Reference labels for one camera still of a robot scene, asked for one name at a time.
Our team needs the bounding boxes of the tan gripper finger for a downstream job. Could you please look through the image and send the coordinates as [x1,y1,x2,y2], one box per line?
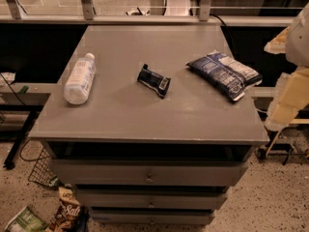
[264,26,309,131]

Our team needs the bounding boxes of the dark blue rxbar wrapper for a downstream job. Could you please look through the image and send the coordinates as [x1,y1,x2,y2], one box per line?
[137,64,171,99]

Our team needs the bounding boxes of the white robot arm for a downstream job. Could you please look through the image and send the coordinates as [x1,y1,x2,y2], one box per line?
[264,5,309,131]

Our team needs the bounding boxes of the blue white chip bag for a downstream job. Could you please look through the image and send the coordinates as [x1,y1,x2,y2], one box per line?
[186,50,263,102]

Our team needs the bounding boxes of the grey drawer cabinet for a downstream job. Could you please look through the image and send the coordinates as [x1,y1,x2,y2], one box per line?
[31,25,267,215]

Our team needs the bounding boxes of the bottom grey drawer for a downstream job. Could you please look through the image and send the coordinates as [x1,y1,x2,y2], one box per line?
[90,210,214,225]

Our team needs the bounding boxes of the grey drawer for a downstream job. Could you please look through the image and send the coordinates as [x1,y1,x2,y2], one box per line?
[90,210,214,225]
[75,189,227,210]
[51,159,247,187]

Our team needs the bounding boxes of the clear plastic water bottle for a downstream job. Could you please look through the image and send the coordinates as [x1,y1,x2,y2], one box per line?
[64,53,96,105]

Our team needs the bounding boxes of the middle grey drawer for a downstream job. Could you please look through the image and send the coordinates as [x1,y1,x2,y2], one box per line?
[75,189,227,210]

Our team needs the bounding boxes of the top grey drawer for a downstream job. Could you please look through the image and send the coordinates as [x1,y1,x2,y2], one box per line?
[51,159,247,187]

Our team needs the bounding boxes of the brown salt snack bag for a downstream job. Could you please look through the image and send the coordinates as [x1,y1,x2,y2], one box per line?
[44,188,81,232]

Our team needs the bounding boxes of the grey metal railing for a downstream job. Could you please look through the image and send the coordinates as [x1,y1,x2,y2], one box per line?
[0,0,309,27]

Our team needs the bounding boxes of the green white snack bag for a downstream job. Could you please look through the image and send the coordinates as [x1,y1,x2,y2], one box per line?
[5,206,47,232]

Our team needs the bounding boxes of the black power cable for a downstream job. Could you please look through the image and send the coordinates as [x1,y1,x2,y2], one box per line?
[210,14,239,60]

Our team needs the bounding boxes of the black wire basket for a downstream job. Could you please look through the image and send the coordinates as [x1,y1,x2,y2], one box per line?
[28,149,61,190]

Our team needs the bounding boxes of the black cable on floor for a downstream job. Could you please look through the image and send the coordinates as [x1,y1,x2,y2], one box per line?
[18,139,51,163]

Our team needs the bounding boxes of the black table leg frame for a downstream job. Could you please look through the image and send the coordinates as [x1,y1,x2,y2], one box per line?
[0,104,42,170]

